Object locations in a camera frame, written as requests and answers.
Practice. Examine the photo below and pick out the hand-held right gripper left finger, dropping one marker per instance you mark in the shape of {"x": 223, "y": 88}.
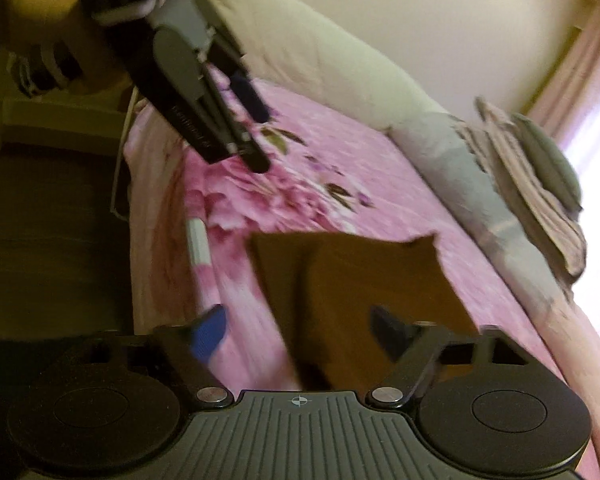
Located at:
{"x": 207, "y": 334}

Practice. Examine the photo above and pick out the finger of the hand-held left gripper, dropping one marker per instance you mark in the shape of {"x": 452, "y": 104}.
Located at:
{"x": 250, "y": 152}
{"x": 251, "y": 96}

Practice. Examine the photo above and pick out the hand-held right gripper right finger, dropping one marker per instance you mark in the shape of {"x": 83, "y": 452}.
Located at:
{"x": 387, "y": 331}

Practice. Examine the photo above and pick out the brown cloth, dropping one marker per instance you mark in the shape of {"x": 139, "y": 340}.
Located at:
{"x": 360, "y": 290}

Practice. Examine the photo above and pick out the person's left forearm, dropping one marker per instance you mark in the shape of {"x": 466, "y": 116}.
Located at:
{"x": 45, "y": 5}

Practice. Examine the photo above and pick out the cream duvet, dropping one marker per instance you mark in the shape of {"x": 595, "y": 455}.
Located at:
{"x": 325, "y": 45}

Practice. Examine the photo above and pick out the small white tube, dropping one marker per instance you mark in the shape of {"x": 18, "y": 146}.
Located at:
{"x": 199, "y": 242}

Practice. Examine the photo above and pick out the pink floral bed sheet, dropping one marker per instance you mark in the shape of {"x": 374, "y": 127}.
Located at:
{"x": 360, "y": 175}

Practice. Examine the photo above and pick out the black and white wristband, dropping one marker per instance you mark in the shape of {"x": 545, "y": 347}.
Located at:
{"x": 45, "y": 67}

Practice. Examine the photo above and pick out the white bedside table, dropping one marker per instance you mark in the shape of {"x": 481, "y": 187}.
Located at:
{"x": 55, "y": 120}

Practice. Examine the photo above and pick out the grey pillow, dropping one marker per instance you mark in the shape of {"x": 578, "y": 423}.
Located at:
{"x": 455, "y": 170}

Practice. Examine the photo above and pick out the stack of folded blankets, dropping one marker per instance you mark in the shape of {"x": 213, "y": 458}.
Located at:
{"x": 540, "y": 210}

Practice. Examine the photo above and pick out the grey folded cloth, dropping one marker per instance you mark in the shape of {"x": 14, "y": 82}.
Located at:
{"x": 550, "y": 160}

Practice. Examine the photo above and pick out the pink curtain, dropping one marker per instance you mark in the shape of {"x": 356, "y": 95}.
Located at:
{"x": 575, "y": 75}

